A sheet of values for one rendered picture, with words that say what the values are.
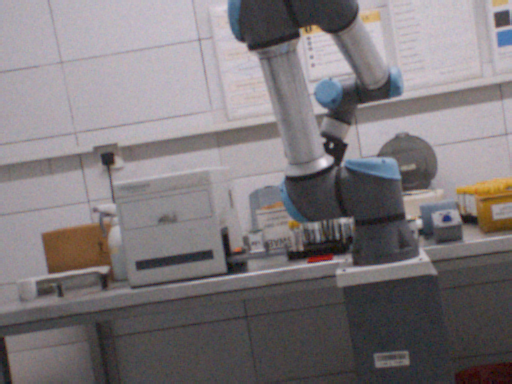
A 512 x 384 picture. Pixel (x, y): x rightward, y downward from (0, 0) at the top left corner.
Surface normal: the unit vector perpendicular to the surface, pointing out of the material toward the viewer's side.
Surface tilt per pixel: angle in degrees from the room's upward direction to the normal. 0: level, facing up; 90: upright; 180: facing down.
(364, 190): 89
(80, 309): 90
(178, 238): 90
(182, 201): 90
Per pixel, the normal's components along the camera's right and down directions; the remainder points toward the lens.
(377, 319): -0.07, 0.07
